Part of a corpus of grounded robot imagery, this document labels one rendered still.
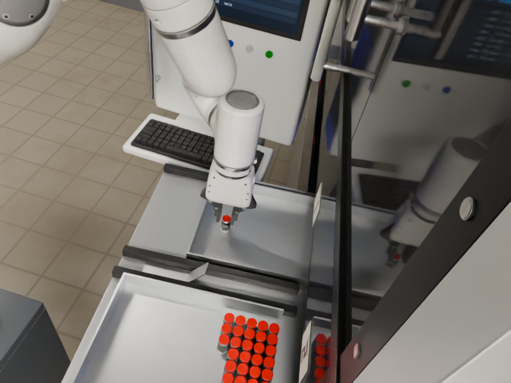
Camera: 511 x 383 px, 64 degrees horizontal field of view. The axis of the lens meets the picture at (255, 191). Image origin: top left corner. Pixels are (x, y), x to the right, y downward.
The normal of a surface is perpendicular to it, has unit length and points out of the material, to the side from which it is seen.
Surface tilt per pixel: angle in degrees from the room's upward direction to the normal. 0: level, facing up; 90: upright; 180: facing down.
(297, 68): 90
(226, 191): 92
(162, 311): 0
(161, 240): 0
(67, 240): 0
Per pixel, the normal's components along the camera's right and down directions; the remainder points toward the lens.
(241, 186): -0.03, 0.70
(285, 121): -0.28, 0.66
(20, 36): 0.47, 0.86
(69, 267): 0.14, -0.69
